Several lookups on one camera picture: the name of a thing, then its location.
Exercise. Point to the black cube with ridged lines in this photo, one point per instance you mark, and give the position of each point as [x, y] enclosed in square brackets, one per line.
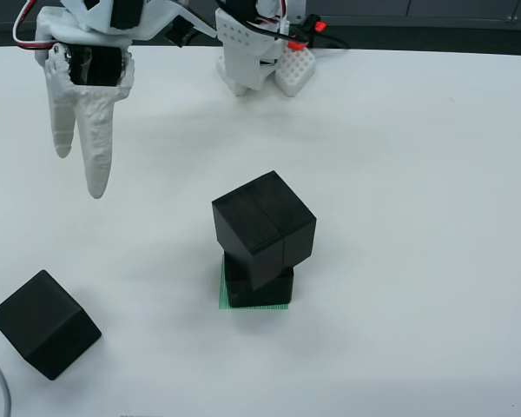
[260, 226]

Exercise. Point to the green striped square marker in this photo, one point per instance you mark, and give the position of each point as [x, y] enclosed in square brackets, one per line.
[221, 295]

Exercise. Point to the black orange clamp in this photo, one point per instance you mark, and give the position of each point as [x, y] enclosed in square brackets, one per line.
[320, 26]

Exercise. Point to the white perforated base block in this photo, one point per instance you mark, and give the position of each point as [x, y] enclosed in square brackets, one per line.
[295, 71]

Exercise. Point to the smooth black cube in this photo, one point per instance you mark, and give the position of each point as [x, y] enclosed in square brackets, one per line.
[45, 326]
[278, 291]

